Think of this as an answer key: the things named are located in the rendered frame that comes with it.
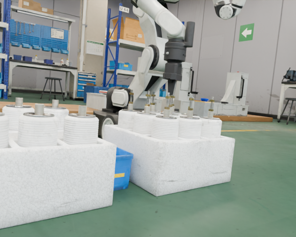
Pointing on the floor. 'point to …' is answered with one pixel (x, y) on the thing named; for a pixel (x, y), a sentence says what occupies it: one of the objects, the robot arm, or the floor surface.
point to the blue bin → (122, 169)
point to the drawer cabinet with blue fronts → (84, 78)
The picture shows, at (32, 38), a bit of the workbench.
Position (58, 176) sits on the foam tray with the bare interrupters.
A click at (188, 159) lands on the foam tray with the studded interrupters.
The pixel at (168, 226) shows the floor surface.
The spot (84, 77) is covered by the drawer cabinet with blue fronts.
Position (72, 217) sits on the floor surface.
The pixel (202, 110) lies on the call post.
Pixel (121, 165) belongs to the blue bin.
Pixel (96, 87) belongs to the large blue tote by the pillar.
